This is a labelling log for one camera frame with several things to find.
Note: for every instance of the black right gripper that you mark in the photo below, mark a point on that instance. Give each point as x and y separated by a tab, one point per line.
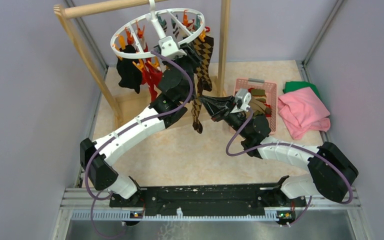
215	104

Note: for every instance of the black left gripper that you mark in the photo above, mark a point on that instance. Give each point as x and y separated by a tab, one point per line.
191	56

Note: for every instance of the argyle patterned sock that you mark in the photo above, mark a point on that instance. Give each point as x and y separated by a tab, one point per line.
196	110
204	50

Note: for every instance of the white round clip hanger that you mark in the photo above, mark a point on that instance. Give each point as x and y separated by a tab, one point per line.
152	17

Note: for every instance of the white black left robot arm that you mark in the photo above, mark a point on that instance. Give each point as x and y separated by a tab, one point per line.
97	157

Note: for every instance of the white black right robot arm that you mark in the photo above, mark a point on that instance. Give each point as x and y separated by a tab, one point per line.
328	171

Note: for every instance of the wooden hanger stand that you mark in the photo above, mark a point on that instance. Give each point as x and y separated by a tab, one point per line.
124	106

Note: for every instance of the red bear sock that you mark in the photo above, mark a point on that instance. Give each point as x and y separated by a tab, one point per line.
151	75

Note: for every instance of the green striped sock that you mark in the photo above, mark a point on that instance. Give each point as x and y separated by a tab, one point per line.
258	94

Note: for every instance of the pink perforated plastic basket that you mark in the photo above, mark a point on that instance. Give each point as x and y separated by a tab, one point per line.
271	93

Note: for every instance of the black hanging sock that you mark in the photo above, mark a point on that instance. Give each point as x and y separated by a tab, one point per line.
131	76

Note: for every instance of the green folded cloth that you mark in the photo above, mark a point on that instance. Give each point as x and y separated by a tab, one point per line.
291	86

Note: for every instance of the pink folded cloth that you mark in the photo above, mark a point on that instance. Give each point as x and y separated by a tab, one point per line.
302	111

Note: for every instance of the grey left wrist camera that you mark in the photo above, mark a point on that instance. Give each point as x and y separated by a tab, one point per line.
170	49

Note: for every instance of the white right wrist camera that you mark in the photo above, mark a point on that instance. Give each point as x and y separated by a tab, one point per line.
241	101

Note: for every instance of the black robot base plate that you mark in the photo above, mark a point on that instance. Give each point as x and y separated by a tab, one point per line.
231	200

